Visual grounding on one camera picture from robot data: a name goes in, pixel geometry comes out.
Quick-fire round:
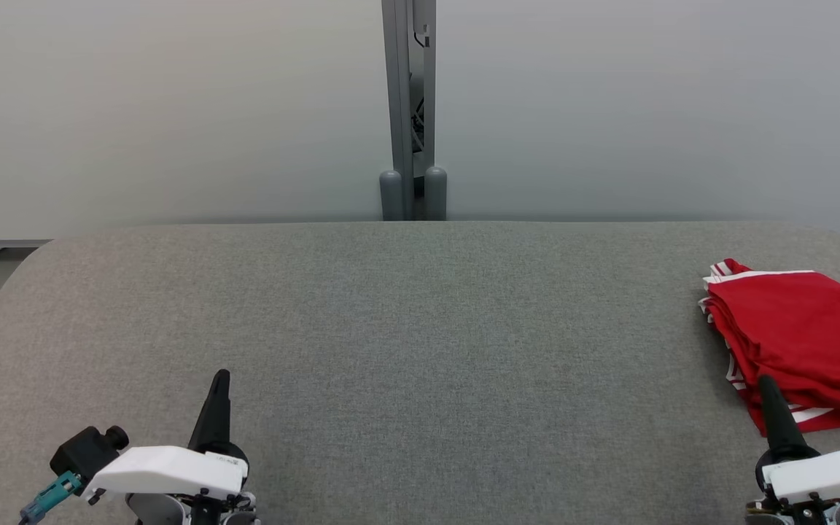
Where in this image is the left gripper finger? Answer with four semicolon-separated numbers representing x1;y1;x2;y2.
188;369;233;449

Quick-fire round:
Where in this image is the left camera cable teal plug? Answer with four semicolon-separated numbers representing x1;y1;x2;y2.
19;470;82;525

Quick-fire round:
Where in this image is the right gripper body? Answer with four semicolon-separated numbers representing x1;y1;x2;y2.
755;446;840;504

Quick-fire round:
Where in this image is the black cable behind post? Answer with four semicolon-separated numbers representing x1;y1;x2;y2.
411;22;428;158

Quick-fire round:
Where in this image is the grey metal partition post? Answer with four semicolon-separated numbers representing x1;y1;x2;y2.
381;0;437;222

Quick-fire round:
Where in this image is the white frosted partition panel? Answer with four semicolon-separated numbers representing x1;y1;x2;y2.
0;0;395;250
435;0;840;256

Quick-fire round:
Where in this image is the grey fabric sofa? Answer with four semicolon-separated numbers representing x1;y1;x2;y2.
0;221;840;525

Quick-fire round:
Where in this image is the red white basketball jersey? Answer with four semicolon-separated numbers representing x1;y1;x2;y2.
697;259;840;437

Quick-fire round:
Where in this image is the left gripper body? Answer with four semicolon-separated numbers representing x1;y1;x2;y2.
81;441;249;500

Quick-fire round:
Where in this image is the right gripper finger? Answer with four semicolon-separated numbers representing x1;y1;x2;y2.
758;374;809;454

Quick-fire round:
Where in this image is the grey cylindrical post foot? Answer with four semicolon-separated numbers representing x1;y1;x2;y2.
379;170;404;222
424;166;448;222

